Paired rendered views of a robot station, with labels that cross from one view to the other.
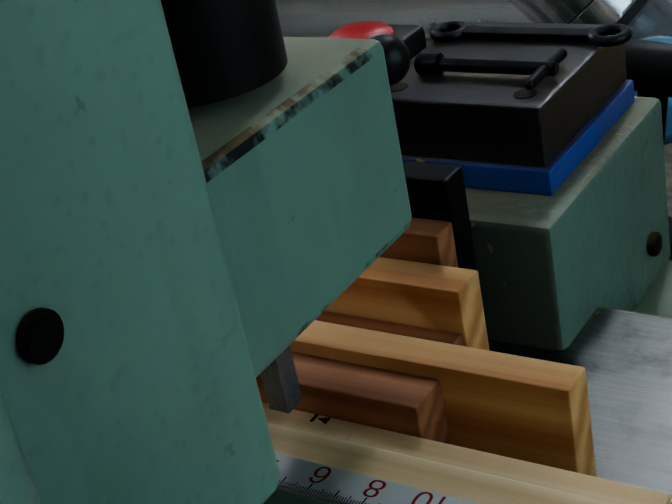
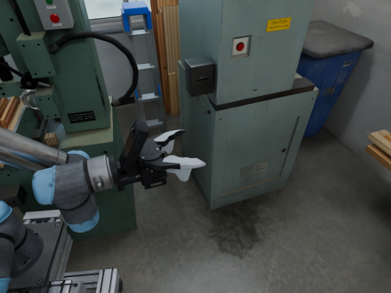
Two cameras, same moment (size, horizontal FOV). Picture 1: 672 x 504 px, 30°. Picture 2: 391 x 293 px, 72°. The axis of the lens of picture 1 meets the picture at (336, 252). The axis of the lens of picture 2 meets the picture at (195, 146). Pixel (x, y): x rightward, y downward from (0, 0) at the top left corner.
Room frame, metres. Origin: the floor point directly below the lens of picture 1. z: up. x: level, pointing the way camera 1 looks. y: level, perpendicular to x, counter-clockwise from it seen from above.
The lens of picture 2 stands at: (0.69, 1.39, 1.66)
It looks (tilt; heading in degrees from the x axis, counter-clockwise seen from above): 42 degrees down; 219
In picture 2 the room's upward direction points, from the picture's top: straight up
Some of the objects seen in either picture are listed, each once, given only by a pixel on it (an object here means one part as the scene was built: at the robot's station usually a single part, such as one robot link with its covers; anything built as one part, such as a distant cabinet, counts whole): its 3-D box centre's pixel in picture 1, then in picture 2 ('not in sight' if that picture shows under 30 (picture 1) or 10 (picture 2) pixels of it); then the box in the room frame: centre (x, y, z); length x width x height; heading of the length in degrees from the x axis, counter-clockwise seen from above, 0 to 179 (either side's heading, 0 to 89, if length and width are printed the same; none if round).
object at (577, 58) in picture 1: (453, 87); not in sight; (0.54, -0.07, 0.99); 0.13 x 0.11 x 0.06; 53
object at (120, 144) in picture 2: not in sight; (80, 178); (0.27, 0.10, 0.36); 0.58 x 0.45 x 0.71; 143
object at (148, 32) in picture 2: not in sight; (146, 85); (-0.56, -0.14, 0.58); 0.27 x 0.25 x 1.16; 57
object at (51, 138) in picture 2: not in sight; (51, 139); (0.37, 0.23, 0.82); 0.04 x 0.04 x 0.05; 52
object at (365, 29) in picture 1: (360, 39); not in sight; (0.54, -0.03, 1.02); 0.03 x 0.03 x 0.01
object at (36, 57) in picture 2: not in sight; (39, 55); (0.29, 0.28, 1.23); 0.09 x 0.08 x 0.15; 143
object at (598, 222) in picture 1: (481, 228); not in sight; (0.54, -0.07, 0.92); 0.15 x 0.13 x 0.09; 53
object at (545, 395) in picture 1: (290, 384); (11, 109); (0.42, 0.03, 0.93); 0.25 x 0.01 x 0.06; 53
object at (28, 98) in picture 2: not in sight; (37, 99); (0.34, 0.21, 1.02); 0.12 x 0.03 x 0.12; 143
